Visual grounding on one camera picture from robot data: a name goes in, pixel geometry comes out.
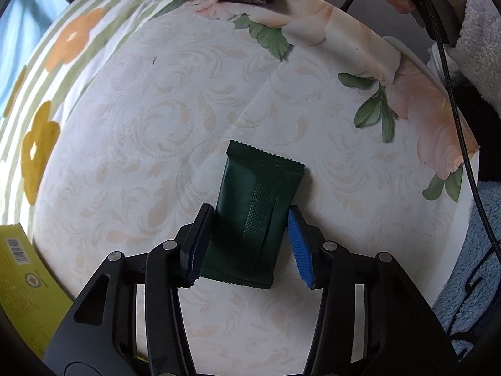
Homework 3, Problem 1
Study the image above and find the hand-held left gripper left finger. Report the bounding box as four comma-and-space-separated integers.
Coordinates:
43, 204, 216, 376

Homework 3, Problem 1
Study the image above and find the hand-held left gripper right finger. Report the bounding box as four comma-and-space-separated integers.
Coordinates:
287, 205, 458, 376

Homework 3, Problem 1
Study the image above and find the dark green snack packet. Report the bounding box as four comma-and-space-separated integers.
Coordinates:
199, 140, 306, 290

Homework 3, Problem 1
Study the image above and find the yellow cardboard box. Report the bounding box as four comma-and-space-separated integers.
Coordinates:
0, 223, 74, 361

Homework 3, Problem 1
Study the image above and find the person's right forearm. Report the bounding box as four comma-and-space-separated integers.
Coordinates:
426, 0, 501, 114

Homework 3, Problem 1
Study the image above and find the floral tablecloth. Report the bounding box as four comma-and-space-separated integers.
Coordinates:
29, 0, 482, 376

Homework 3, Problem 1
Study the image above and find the blue fleece robe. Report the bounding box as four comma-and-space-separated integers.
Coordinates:
431, 180, 501, 365

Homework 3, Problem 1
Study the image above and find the striped floral quilt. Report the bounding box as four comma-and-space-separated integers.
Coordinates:
0, 0, 220, 228

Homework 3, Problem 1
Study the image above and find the light blue cloth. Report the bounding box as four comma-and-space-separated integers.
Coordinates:
0, 0, 71, 118

